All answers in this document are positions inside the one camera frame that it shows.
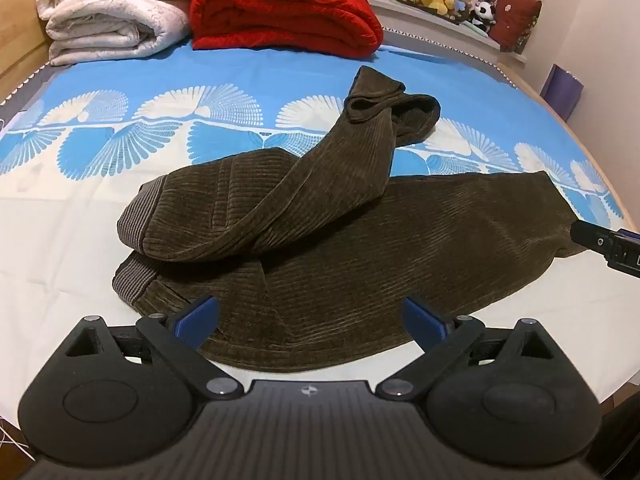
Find purple box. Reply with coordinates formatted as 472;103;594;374
541;63;585;122

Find blue white printed bed sheet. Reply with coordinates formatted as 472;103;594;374
0;35;640;423

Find panda plush toy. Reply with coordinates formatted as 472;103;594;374
471;1;497;29

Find brown corduroy pants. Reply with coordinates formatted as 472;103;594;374
112;66;584;374

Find red folded quilt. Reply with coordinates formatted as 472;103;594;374
189;0;385;59

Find dark red cushion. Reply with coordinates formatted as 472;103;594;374
487;0;543;54

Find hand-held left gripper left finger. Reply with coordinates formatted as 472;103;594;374
65;295;242;402

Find white headboard ledge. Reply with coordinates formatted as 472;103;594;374
369;0;532;67

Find tan wooden bed frame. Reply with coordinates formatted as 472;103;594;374
0;0;55;92

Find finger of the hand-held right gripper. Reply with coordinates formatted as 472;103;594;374
570;218;640;278

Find white folded quilt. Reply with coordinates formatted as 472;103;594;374
36;0;207;67

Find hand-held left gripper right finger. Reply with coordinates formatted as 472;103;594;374
375;297;557;402

